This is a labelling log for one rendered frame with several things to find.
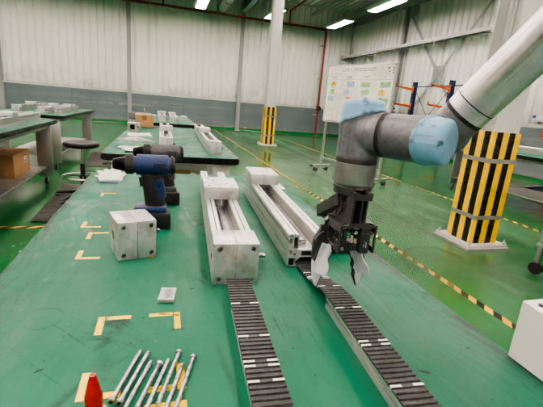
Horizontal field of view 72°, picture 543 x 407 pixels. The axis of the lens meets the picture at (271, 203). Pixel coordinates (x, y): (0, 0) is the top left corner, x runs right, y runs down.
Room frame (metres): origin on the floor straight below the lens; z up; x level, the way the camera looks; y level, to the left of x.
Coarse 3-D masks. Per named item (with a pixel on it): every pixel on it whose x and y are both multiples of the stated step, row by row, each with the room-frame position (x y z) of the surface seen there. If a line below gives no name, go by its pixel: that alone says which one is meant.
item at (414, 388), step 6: (396, 384) 0.44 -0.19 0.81; (402, 384) 0.44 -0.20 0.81; (408, 384) 0.44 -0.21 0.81; (414, 384) 0.44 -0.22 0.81; (420, 384) 0.44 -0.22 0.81; (396, 390) 0.43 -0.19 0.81; (402, 390) 0.43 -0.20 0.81; (408, 390) 0.43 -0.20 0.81; (414, 390) 0.43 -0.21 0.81; (420, 390) 0.43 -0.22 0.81; (426, 390) 0.43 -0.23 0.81; (396, 396) 0.42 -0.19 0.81
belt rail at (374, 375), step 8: (328, 304) 0.68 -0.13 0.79; (328, 312) 0.67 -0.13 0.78; (336, 312) 0.63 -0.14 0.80; (336, 320) 0.63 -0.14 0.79; (344, 328) 0.60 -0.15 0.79; (344, 336) 0.59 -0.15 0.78; (352, 336) 0.56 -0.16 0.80; (352, 344) 0.56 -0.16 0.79; (360, 352) 0.54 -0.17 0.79; (360, 360) 0.52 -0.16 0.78; (368, 360) 0.50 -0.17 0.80; (368, 368) 0.50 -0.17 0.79; (376, 376) 0.48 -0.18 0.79; (376, 384) 0.47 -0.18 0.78; (384, 384) 0.45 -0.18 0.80; (384, 392) 0.45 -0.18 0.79; (392, 392) 0.43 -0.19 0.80; (392, 400) 0.43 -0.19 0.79
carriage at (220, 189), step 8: (208, 184) 1.18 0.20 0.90; (216, 184) 1.19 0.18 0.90; (224, 184) 1.20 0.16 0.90; (232, 184) 1.21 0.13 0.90; (208, 192) 1.14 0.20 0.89; (216, 192) 1.15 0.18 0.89; (224, 192) 1.16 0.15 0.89; (232, 192) 1.16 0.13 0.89; (216, 200) 1.17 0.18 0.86; (224, 200) 1.17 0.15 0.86
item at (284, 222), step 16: (256, 192) 1.33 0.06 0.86; (272, 192) 1.40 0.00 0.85; (256, 208) 1.31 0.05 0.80; (272, 208) 1.10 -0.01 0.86; (288, 208) 1.16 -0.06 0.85; (272, 224) 1.05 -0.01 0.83; (288, 224) 0.95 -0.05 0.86; (304, 224) 1.00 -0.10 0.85; (272, 240) 1.03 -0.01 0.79; (288, 240) 0.91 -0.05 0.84; (304, 240) 0.93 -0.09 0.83; (288, 256) 0.88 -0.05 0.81; (304, 256) 0.89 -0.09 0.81
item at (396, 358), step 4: (372, 356) 0.49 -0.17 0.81; (376, 356) 0.50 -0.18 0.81; (380, 356) 0.50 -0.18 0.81; (384, 356) 0.50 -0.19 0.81; (388, 356) 0.50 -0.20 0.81; (392, 356) 0.50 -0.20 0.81; (396, 356) 0.50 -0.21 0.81; (400, 356) 0.50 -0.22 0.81; (372, 360) 0.49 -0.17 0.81; (376, 360) 0.49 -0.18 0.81; (380, 360) 0.49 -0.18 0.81; (384, 360) 0.49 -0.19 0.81; (388, 360) 0.49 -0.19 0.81; (392, 360) 0.49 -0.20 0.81; (396, 360) 0.49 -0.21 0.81; (400, 360) 0.49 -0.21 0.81; (404, 360) 0.49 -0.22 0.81; (376, 364) 0.48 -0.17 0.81; (380, 364) 0.48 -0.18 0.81; (384, 364) 0.48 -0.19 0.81
